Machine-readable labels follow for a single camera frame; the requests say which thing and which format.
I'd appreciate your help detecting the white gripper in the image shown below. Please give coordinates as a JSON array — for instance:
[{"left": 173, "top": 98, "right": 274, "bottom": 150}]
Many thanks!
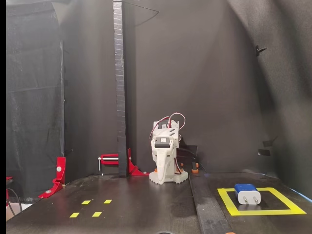
[{"left": 150, "top": 135, "right": 176, "bottom": 185}]

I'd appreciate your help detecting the blue and white charger block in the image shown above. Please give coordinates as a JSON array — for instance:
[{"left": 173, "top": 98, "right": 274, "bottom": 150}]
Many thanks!
[{"left": 234, "top": 183, "right": 262, "bottom": 205}]

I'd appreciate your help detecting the red screw clamp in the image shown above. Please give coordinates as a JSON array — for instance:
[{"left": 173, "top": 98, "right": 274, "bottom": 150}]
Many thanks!
[{"left": 98, "top": 153, "right": 120, "bottom": 171}]

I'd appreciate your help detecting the yellow tape square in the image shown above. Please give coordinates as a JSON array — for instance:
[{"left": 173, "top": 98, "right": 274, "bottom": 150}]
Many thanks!
[{"left": 217, "top": 187, "right": 307, "bottom": 217}]

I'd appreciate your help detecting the black backdrop sheet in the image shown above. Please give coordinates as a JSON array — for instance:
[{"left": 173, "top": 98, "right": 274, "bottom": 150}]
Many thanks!
[{"left": 5, "top": 3, "right": 65, "bottom": 203}]

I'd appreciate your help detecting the red clamp piece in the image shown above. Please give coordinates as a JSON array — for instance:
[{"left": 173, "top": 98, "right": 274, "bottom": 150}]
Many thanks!
[{"left": 5, "top": 175, "right": 13, "bottom": 208}]

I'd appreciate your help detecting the red corner bracket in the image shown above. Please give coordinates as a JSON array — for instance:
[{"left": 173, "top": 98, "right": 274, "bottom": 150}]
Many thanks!
[
  {"left": 38, "top": 156, "right": 67, "bottom": 199},
  {"left": 128, "top": 148, "right": 151, "bottom": 176}
]

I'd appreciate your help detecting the black power cable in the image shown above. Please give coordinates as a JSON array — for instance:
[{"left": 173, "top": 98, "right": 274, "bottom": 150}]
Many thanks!
[{"left": 176, "top": 146, "right": 266, "bottom": 175}]

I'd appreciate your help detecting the black foam post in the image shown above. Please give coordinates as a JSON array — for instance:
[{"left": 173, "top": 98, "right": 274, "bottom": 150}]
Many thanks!
[{"left": 113, "top": 0, "right": 129, "bottom": 177}]

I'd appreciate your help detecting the black wall clip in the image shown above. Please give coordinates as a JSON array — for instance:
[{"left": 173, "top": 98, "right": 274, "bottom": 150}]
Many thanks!
[{"left": 255, "top": 45, "right": 268, "bottom": 57}]

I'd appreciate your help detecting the thin black wire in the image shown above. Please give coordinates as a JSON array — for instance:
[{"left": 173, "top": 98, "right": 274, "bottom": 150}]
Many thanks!
[{"left": 123, "top": 1, "right": 160, "bottom": 26}]

